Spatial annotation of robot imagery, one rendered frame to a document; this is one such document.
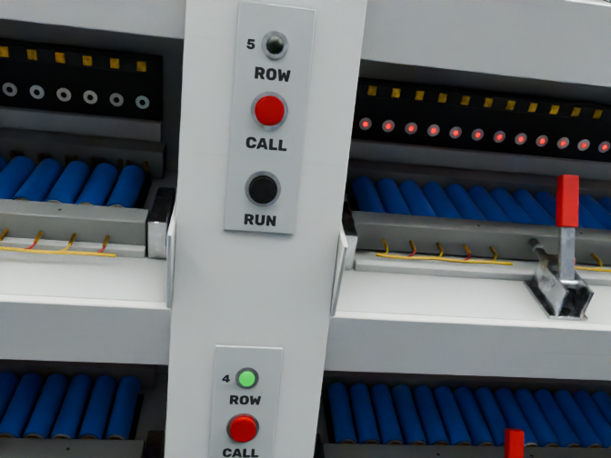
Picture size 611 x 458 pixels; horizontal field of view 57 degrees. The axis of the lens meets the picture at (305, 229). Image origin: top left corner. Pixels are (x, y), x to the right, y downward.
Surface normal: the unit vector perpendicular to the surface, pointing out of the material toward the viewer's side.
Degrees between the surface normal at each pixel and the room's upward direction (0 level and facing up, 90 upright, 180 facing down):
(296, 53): 90
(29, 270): 17
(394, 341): 106
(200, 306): 90
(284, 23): 90
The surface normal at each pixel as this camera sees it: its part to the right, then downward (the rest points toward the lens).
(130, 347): 0.08, 0.51
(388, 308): 0.13, -0.86
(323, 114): 0.11, 0.25
